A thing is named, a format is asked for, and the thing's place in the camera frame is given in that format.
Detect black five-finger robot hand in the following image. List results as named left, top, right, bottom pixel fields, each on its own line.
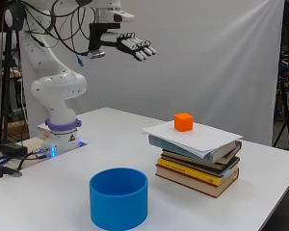
left=99, top=30, right=158, bottom=63

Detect white backdrop sheet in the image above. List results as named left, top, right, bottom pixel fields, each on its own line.
left=20, top=0, right=285, bottom=147

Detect white paper sheets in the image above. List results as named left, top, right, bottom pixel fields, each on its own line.
left=143, top=119, right=244, bottom=160

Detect black tripod pole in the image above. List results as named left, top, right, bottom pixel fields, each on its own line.
left=0, top=29, right=14, bottom=144

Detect yellow book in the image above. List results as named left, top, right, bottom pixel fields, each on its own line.
left=156, top=157, right=240, bottom=187

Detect brown cardboard box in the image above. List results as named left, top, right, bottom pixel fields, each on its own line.
left=8, top=119, right=30, bottom=141

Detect dark brown book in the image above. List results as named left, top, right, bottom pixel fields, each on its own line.
left=159, top=148, right=241, bottom=176

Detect thick tan book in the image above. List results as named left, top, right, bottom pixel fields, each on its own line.
left=155, top=165, right=240, bottom=199

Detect black power adapter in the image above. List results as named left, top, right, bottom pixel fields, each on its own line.
left=0, top=142, right=29, bottom=158

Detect blue round tub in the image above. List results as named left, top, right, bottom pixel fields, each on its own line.
left=89, top=167, right=149, bottom=231

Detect black table clamp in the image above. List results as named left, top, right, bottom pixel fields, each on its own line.
left=0, top=162, right=23, bottom=179

